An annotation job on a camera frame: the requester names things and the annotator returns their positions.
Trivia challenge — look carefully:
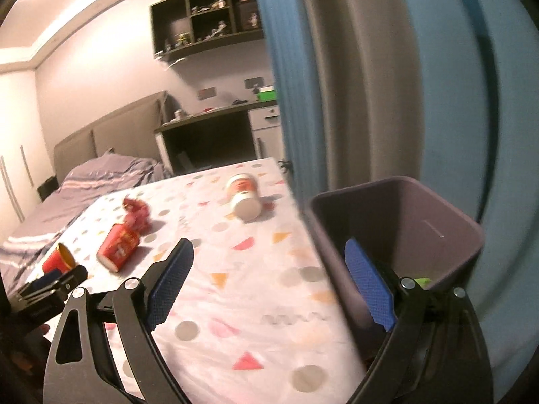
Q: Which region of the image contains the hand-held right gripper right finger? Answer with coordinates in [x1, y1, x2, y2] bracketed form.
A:
[344, 238, 494, 404]

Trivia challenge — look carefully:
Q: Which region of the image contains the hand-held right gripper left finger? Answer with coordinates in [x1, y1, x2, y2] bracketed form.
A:
[42, 238, 195, 404]

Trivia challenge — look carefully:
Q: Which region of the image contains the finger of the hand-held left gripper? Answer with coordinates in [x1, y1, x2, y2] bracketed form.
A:
[16, 266, 89, 304]

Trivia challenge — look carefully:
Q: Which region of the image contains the grey plastic trash bin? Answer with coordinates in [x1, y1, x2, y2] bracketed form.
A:
[309, 176, 485, 363]

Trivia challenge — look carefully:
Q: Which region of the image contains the red paper cup gold rim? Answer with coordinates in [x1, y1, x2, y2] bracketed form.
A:
[42, 242, 78, 274]

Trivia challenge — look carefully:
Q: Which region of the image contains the red printed paper cup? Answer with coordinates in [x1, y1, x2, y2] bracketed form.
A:
[97, 223, 141, 272]

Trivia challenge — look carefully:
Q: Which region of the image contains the red crumpled wrapper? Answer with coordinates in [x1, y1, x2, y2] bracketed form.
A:
[121, 195, 152, 233]

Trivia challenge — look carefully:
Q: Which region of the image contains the black bedside table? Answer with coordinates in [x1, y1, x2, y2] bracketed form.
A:
[37, 177, 58, 202]

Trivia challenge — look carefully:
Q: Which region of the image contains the bed with purple bedding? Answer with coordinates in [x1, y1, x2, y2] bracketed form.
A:
[0, 148, 171, 287]

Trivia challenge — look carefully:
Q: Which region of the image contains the orange apple print paper cup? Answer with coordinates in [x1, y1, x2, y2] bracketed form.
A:
[226, 172, 264, 222]

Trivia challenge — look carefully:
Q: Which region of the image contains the white wardrobe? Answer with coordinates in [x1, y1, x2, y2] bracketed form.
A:
[0, 71, 38, 240]

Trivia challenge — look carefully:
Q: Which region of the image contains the grey padded headboard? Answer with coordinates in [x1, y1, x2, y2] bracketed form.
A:
[53, 90, 169, 183]

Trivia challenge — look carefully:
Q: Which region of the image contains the dark wooden desk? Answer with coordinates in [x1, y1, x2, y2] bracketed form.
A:
[154, 103, 281, 173]

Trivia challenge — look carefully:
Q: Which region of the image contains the white drawer cabinet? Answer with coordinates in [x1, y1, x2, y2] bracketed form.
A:
[248, 105, 284, 161]

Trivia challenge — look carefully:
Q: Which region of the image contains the blue curtain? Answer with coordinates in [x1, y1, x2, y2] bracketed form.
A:
[246, 0, 539, 404]

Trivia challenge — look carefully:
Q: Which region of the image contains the grey curtain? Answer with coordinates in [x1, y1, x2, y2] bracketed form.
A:
[295, 0, 426, 203]

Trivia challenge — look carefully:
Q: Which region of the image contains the dark wall shelf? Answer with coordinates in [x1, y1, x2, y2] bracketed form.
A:
[149, 0, 266, 63]

